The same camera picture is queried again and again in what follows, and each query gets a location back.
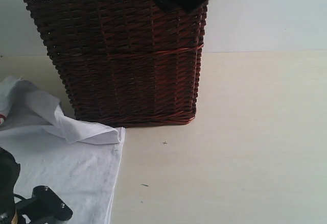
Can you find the dark red wicker basket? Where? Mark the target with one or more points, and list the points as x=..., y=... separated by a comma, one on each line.
x=124, y=63

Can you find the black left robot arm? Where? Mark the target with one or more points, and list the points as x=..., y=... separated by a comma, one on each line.
x=44, y=206

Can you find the white t-shirt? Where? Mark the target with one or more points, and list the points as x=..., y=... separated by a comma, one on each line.
x=78, y=160

